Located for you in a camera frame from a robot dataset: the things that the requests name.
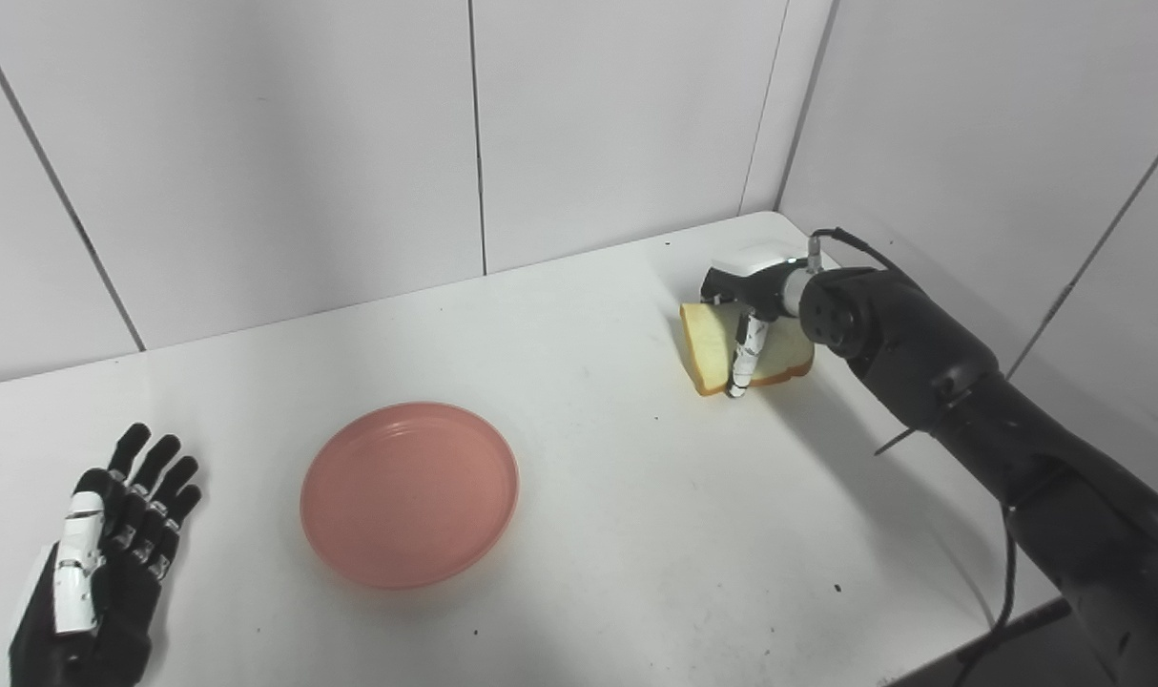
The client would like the slice of bread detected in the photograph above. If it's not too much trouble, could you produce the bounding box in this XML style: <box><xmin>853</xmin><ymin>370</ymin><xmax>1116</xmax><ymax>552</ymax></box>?
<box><xmin>679</xmin><ymin>301</ymin><xmax>816</xmax><ymax>398</ymax></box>

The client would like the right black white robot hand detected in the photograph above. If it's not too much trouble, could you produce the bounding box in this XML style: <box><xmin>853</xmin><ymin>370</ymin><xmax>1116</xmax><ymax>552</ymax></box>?
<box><xmin>699</xmin><ymin>240</ymin><xmax>813</xmax><ymax>400</ymax></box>

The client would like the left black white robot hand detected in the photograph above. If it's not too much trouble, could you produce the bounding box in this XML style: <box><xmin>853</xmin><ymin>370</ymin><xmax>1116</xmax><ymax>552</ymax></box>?
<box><xmin>9</xmin><ymin>423</ymin><xmax>204</xmax><ymax>687</ymax></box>

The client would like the pink round plate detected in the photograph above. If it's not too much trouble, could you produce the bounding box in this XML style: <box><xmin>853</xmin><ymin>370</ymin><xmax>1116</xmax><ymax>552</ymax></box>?
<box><xmin>300</xmin><ymin>402</ymin><xmax>520</xmax><ymax>591</ymax></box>

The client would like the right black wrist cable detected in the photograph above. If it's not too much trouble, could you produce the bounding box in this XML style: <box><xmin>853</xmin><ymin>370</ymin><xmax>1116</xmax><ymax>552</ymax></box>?
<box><xmin>806</xmin><ymin>227</ymin><xmax>1020</xmax><ymax>687</ymax></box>

